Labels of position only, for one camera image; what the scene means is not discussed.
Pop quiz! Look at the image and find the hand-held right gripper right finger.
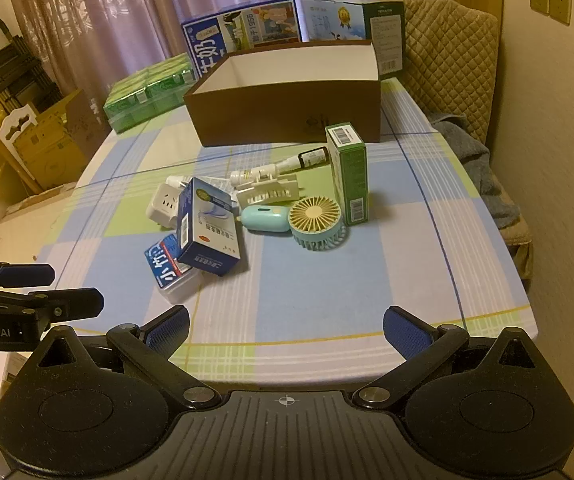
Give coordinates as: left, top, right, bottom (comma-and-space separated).
352, 306, 543, 411

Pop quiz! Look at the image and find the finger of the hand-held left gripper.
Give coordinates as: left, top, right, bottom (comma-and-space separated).
0, 285, 104, 328
0, 259, 56, 286

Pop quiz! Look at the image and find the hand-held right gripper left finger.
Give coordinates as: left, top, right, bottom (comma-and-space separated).
27, 305, 223, 411

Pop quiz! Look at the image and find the blue white medicine box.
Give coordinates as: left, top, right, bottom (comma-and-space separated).
176, 176, 242, 277

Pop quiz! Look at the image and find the white power adapter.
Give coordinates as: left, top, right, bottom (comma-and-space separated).
147, 182, 188, 221

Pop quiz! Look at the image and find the teal mini fan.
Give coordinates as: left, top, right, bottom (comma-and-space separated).
288, 196, 349, 252

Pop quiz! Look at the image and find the teal oval device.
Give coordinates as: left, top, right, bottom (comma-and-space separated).
237, 204, 292, 233

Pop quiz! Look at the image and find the green tall box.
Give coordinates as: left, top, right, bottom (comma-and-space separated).
325, 122, 369, 227

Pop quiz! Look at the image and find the cream hair clip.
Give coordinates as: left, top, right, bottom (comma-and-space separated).
236, 174, 302, 211

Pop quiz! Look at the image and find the white blue tube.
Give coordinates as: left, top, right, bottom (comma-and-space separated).
229, 157, 288, 187

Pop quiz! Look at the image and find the small brown bottle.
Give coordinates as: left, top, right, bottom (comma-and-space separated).
279, 146, 330, 171

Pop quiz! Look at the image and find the brown cardboard storage box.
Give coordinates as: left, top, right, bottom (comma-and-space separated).
183, 42, 383, 148

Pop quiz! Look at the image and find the brown cardboard carton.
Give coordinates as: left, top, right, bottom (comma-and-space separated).
0, 89, 112, 196

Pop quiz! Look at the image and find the grey towel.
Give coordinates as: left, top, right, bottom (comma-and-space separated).
427, 110, 523, 233

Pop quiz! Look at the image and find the green drink carton pack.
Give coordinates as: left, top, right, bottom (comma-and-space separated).
103, 53, 198, 134

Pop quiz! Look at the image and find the beige quilted chair cover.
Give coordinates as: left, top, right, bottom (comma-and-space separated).
397, 0, 535, 281

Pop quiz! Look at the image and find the pink curtain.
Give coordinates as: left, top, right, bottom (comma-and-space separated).
0, 0, 363, 126

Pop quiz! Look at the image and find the dark blue milk carton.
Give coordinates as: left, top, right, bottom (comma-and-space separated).
181, 0, 303, 83

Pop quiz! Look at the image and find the light blue milk carton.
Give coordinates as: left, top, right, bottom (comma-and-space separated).
301, 0, 406, 81

